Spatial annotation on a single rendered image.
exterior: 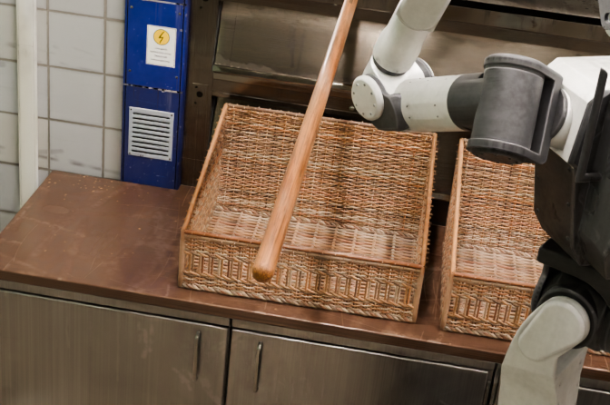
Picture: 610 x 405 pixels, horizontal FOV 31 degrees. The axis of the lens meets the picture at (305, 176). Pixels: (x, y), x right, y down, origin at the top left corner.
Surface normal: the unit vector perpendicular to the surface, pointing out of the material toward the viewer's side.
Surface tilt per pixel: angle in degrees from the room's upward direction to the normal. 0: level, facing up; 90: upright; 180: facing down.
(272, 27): 70
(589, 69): 0
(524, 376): 115
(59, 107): 90
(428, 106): 98
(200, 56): 90
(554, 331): 90
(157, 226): 0
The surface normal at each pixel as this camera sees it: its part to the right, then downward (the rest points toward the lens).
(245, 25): -0.11, 0.10
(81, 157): -0.15, 0.43
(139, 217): 0.10, -0.89
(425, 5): -0.31, 0.72
